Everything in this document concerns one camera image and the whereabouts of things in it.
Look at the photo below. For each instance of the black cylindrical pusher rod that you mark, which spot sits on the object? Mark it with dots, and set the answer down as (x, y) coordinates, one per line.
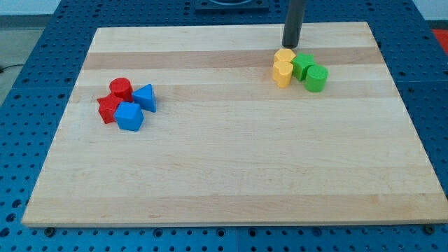
(292, 27)

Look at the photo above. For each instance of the yellow hexagon block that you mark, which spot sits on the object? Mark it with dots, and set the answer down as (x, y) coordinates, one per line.
(284, 55)

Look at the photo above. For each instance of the yellow heart block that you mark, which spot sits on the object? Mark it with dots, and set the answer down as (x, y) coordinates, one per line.
(281, 74)

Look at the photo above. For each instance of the green star block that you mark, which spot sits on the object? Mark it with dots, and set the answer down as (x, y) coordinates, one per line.
(301, 63)

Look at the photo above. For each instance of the green cylinder block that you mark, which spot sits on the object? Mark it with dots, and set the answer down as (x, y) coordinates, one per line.
(315, 79)

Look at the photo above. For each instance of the light wooden board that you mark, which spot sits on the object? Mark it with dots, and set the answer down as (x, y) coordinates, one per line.
(226, 146)

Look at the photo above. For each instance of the blue triangle block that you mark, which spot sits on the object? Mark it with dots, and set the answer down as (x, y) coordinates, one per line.
(145, 97)

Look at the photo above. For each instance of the red cylinder block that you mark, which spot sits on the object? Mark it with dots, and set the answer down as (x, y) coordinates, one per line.
(122, 88)

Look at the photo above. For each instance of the blue cube block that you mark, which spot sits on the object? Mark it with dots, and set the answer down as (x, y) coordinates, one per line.
(129, 116)

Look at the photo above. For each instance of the red star block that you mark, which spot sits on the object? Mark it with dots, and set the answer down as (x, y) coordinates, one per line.
(108, 106)

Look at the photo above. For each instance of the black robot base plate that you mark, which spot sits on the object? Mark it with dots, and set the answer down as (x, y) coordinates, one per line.
(207, 6)

